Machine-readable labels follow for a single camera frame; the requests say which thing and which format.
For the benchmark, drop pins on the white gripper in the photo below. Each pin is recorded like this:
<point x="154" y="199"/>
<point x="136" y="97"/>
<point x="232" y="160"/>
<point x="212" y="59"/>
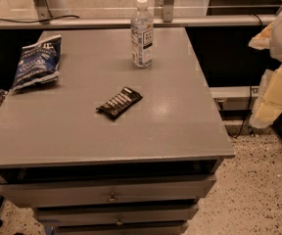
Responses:
<point x="269" y="101"/>

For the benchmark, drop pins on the clear plastic water bottle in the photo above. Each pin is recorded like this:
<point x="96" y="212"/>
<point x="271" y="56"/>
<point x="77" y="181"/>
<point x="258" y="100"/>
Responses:
<point x="142" y="35"/>

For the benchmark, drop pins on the blue chip bag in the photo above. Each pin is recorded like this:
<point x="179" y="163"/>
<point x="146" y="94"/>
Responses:
<point x="38" y="63"/>

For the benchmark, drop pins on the metal beam right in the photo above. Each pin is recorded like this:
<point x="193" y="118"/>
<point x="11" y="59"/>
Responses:
<point x="238" y="98"/>

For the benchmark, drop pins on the black snack bar wrapper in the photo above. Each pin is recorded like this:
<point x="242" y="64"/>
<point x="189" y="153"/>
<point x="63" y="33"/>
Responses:
<point x="120" y="103"/>

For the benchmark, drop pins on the grey drawer cabinet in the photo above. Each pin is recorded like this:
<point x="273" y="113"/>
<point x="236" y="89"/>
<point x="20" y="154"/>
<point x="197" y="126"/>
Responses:
<point x="53" y="133"/>

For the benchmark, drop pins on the middle grey drawer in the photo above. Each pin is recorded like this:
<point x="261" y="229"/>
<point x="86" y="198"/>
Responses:
<point x="139" y="212"/>

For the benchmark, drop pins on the grey drawer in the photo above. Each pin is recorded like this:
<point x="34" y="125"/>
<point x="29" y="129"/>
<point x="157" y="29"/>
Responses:
<point x="139" y="212"/>
<point x="99" y="192"/>
<point x="151" y="228"/>

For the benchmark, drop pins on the bottom grey drawer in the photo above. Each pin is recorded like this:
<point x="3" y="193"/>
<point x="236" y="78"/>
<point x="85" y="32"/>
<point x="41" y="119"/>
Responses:
<point x="151" y="228"/>

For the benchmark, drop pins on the top grey drawer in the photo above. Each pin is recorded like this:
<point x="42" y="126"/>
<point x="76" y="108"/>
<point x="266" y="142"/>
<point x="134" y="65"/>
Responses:
<point x="99" y="192"/>

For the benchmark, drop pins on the metal frame rail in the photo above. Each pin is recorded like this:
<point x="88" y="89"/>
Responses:
<point x="73" y="23"/>

